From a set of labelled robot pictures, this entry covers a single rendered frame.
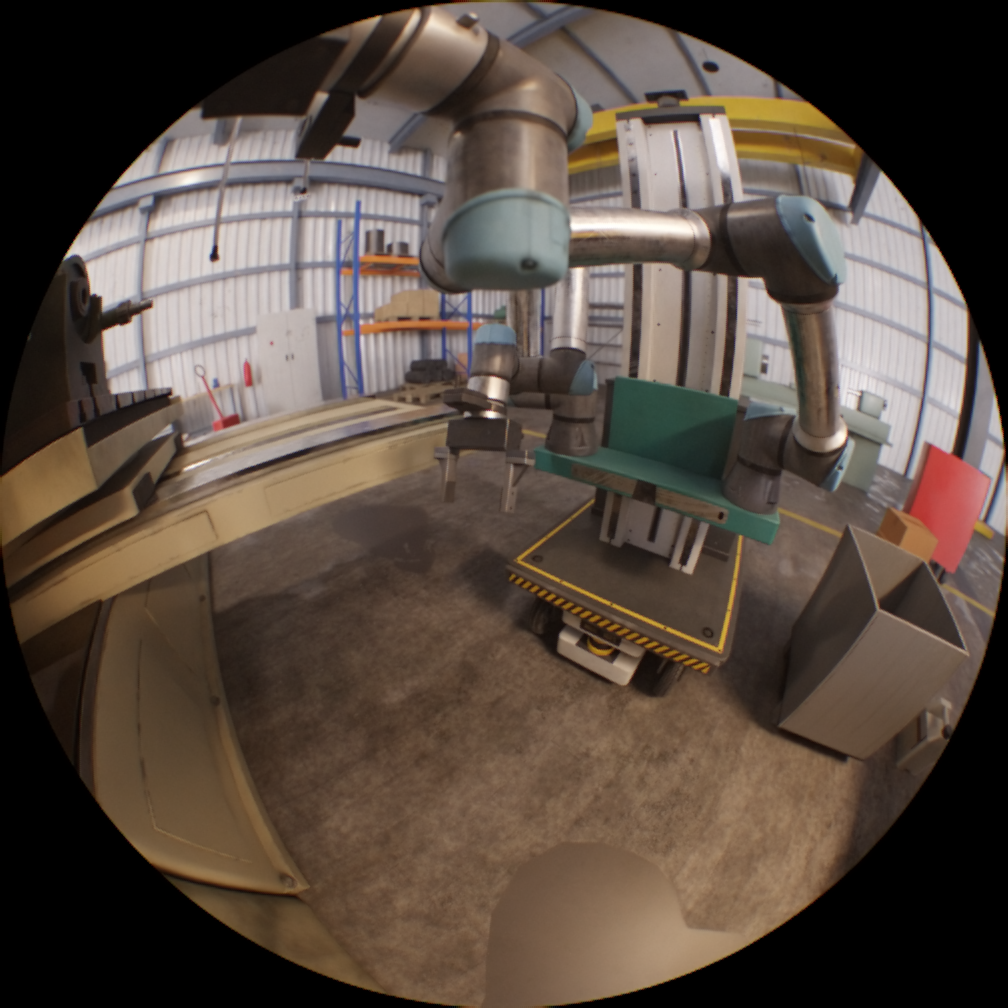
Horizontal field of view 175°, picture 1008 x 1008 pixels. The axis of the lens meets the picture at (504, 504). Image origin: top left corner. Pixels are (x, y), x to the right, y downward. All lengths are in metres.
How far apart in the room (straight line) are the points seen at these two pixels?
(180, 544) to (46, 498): 0.34
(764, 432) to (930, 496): 2.73
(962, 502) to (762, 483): 2.83
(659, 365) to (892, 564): 1.14
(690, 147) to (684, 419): 0.85
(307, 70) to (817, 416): 0.67
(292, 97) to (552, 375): 0.60
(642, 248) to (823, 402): 0.37
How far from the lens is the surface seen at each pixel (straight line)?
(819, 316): 0.53
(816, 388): 0.60
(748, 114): 7.47
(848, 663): 1.03
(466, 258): 0.19
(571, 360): 0.66
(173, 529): 0.82
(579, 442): 0.88
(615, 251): 0.39
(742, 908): 1.13
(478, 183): 0.20
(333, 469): 0.82
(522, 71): 0.25
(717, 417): 0.89
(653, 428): 0.92
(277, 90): 0.19
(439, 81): 0.23
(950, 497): 3.39
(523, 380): 0.67
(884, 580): 1.52
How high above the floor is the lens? 0.93
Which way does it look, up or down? 27 degrees down
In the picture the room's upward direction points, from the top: straight up
